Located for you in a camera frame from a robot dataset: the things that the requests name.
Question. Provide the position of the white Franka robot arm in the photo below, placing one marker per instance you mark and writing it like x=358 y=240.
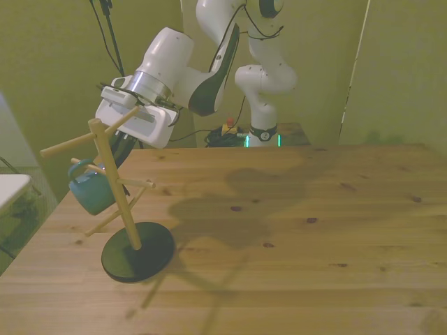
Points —
x=167 y=52

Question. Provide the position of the wooden mug tree black base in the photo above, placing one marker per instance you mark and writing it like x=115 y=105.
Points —
x=138 y=249

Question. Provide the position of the teal ceramic mug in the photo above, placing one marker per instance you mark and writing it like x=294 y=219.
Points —
x=92 y=193

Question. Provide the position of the black tripod stand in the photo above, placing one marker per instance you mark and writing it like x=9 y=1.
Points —
x=111 y=38

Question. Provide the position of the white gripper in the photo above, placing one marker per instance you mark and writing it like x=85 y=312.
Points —
x=153 y=127

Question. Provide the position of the red emergency stop button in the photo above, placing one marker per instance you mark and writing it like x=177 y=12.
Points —
x=230 y=128

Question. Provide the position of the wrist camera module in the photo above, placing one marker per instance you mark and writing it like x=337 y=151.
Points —
x=117 y=93

